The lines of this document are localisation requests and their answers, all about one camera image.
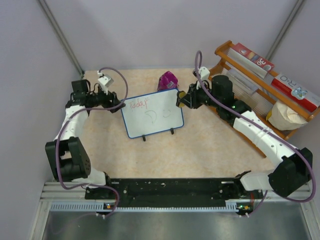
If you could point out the red foil box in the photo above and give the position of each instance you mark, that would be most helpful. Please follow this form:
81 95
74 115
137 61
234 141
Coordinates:
251 60

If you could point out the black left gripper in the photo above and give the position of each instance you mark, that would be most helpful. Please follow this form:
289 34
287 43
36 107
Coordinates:
111 96

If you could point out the beige paper bag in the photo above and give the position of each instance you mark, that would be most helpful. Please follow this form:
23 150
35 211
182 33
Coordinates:
284 118

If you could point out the wooden shelf rack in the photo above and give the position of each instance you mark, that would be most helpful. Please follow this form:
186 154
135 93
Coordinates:
261 100

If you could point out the yellow and black eraser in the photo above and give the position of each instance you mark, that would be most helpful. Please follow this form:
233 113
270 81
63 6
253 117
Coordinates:
180 95

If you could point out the blue framed whiteboard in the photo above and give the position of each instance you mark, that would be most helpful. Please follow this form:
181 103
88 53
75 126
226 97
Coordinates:
152 113

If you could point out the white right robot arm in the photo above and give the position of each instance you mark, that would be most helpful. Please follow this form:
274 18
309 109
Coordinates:
292 166

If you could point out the red white wrap box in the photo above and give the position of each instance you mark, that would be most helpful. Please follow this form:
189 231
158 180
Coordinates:
296 92

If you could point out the magenta snack bag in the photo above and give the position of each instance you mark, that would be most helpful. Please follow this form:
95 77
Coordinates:
167 81

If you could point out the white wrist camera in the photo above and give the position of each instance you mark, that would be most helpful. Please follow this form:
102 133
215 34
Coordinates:
104 81
202 75

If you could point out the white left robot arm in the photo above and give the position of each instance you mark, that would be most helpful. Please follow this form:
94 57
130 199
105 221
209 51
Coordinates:
67 157

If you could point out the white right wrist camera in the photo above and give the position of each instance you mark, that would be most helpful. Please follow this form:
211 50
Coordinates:
202 75

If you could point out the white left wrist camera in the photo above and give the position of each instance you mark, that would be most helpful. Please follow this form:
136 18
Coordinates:
104 81

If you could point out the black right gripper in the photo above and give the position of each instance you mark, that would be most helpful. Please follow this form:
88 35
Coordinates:
193 92

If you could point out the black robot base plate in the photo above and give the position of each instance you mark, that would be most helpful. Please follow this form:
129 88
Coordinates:
180 192

